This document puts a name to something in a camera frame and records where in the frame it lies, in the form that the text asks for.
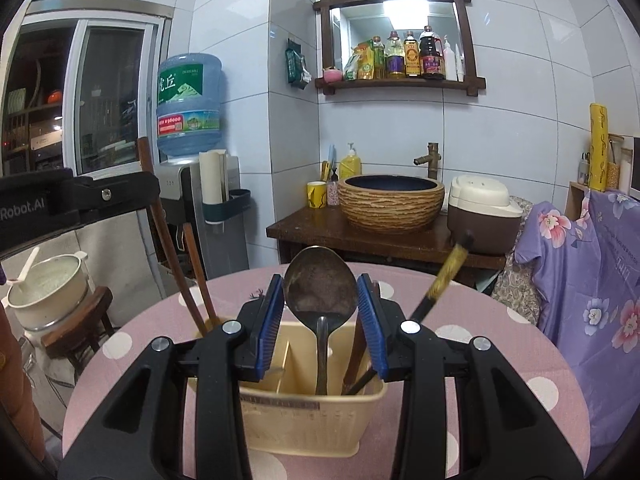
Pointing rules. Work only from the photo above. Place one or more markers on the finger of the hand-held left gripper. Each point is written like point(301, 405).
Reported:
point(115, 195)

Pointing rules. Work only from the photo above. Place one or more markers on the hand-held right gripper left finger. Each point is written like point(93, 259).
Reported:
point(267, 330)

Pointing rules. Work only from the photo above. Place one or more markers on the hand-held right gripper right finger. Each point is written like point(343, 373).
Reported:
point(372, 330)

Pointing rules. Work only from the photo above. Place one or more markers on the dark patterned chopstick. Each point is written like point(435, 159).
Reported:
point(359, 381)
point(447, 272)

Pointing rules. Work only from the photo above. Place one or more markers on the metal spoon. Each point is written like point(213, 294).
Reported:
point(320, 285)

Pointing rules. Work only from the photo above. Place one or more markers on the brown wooden chopstick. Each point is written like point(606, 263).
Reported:
point(200, 275)
point(170, 255)

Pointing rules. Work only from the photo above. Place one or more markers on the cream plastic utensil holder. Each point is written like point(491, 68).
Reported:
point(300, 410)

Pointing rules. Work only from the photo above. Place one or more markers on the cream cooking pot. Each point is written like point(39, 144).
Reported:
point(47, 285)

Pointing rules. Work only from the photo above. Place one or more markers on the wooden storage rack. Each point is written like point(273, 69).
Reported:
point(30, 120)

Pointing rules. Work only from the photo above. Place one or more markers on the aluminium sliding window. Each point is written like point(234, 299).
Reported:
point(115, 100)

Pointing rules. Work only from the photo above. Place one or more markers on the grey water dispenser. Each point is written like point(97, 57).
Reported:
point(220, 245)

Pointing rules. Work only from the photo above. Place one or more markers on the white paper cup stack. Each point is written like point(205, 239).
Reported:
point(212, 175)

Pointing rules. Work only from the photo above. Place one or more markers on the pink polka-dot tablecloth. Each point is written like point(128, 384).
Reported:
point(475, 320)

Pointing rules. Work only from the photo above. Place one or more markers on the dark wooden cabinet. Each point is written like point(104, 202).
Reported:
point(310, 230)

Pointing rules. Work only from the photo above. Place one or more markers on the blue water bottle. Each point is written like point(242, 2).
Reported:
point(190, 110)

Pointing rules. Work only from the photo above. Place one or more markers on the dark teal cup holder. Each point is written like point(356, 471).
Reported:
point(235, 207)

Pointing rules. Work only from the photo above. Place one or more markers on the brown ribbed basin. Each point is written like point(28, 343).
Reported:
point(390, 207)

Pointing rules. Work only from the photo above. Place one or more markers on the small pink bottle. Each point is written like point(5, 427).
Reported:
point(333, 192)

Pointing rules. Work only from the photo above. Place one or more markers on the yellow mug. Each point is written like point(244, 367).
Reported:
point(316, 195)

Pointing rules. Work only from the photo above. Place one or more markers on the grey paisley cloth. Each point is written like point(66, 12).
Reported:
point(515, 280)

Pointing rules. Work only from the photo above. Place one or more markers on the white brown rice cooker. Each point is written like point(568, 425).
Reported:
point(480, 210)

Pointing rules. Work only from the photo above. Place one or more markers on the yellow soap pump bottle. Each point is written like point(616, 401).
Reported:
point(350, 166)

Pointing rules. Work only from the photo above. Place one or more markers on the bamboo style faucet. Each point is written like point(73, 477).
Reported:
point(431, 160)

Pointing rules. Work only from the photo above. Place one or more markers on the person's brown clothing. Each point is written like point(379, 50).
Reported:
point(17, 400)

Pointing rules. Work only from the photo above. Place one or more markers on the green packet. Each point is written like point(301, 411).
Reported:
point(296, 65)

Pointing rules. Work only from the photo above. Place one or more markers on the purple floral cloth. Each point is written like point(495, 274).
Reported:
point(590, 270)

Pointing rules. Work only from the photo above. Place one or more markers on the light wooden rack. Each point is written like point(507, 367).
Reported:
point(575, 195)

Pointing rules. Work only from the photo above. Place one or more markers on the pink bowl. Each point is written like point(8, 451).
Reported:
point(332, 75)

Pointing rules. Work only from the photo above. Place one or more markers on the yellow snack bag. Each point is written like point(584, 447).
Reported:
point(361, 62)

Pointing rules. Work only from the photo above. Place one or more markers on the purple label bottle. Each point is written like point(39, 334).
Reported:
point(395, 62)

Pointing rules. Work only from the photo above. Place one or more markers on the green-cap oil bottle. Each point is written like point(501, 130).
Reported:
point(378, 60)

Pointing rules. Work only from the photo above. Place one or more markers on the yellow label bottle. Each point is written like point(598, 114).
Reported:
point(411, 60)

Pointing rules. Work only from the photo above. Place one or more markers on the dark sauce bottle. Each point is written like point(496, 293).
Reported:
point(432, 60)

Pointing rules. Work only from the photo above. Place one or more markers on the white squeeze bottle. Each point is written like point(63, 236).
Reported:
point(450, 62)

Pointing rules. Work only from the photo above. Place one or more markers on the yellow patterned roll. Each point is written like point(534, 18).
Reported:
point(598, 150)

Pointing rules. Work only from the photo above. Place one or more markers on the glass jar of grains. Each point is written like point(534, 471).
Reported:
point(615, 167)

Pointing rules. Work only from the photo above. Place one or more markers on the white microwave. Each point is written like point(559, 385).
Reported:
point(635, 170)

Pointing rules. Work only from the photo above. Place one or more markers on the wooden framed wall shelf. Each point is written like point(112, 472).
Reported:
point(325, 40)

